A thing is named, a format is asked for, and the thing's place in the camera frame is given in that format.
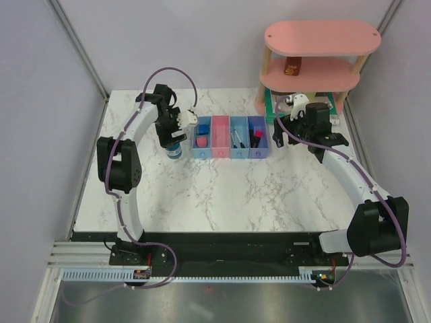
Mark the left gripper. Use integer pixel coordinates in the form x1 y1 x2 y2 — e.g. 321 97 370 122
155 108 187 149

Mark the pink black highlighter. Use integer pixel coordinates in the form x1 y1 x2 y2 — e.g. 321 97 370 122
251 131 263 149

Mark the purple drawer bin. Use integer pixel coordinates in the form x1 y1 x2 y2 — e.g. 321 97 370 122
247 116 269 159

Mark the blue round tape dispenser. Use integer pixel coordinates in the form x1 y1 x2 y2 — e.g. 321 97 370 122
165 143 182 159

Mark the blue white eraser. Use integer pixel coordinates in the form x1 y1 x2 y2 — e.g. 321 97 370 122
196 124 210 136

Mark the black pen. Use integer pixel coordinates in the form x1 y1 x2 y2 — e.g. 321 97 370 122
234 129 246 149

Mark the pink eraser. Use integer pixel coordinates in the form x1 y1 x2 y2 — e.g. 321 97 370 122
196 136 208 149

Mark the light blue drawer bin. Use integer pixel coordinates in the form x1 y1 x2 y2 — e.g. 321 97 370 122
192 116 212 159

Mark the pink drawer bin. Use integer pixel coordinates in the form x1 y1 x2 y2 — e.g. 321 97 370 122
211 115 230 158

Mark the blue white pen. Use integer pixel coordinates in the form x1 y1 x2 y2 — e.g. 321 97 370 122
230 132 237 149

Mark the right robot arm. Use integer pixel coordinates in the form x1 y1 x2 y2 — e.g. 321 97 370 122
273 103 409 268

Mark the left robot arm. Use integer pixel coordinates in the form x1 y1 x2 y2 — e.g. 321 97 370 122
96 84 187 264

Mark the green book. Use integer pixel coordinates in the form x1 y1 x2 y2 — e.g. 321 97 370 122
264 89 340 125

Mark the red small box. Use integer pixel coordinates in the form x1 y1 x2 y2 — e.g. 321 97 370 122
284 57 302 76

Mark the pink three-tier shelf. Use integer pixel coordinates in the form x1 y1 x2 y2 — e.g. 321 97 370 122
255 20 381 115

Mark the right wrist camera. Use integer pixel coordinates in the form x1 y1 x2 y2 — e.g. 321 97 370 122
290 93 309 120

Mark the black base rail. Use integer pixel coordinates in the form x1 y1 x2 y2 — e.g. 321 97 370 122
71 231 349 267

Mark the white cable duct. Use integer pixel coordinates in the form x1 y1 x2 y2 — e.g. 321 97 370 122
61 267 335 283

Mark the aluminium frame rail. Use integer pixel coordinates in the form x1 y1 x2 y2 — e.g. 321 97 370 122
47 242 414 270

